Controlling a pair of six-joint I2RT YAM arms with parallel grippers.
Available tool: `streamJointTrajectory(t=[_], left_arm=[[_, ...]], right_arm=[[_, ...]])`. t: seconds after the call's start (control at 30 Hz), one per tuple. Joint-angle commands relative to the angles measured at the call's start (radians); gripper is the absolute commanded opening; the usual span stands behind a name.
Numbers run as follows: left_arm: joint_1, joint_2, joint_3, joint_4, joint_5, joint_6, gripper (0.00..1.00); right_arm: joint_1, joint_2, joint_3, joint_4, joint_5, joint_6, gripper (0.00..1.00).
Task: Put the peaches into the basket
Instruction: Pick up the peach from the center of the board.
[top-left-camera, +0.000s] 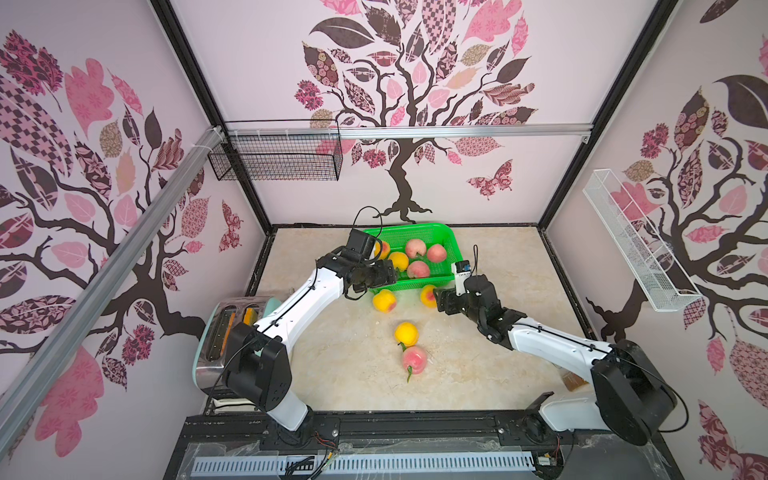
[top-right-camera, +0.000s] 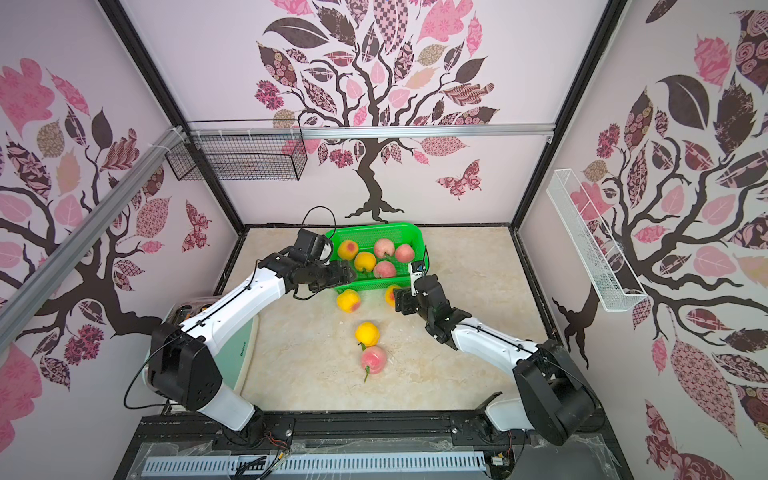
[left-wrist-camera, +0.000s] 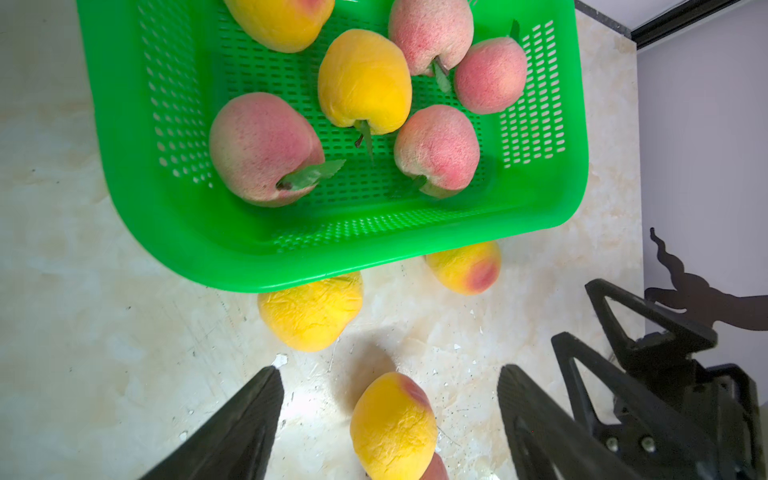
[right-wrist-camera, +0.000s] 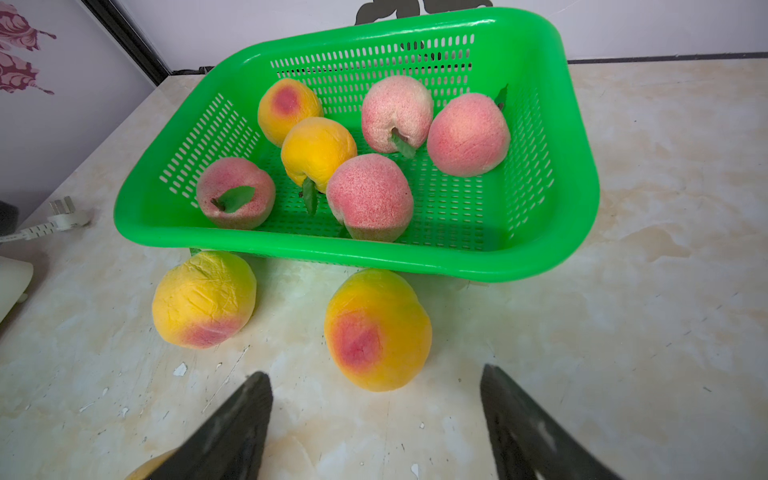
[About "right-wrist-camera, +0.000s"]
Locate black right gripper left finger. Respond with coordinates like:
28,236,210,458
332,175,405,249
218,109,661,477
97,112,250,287
148,372,273,479

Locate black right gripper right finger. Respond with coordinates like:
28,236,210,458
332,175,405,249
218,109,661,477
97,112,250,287
480,364,618,479

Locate pink peach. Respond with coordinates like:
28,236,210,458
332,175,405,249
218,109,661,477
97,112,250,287
196,157,276,230
326,154,414,242
361,75,434,159
427,93,511,177

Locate yellow peach with green leaf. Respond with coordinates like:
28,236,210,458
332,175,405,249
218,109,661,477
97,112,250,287
281,117,357,216

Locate yellow peach with red spot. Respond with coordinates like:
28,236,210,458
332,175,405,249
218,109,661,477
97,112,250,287
257,78,324,147

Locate yellow red peach below basket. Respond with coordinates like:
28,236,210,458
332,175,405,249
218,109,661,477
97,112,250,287
324,269,432,392

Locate green plastic basket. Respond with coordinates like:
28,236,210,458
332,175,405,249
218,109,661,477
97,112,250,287
114,7,600,283

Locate mint and chrome toaster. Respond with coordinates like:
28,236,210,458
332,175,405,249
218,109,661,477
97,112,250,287
0,256,34,321

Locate white power plug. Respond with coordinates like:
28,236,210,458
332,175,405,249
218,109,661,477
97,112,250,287
1,196,90,243

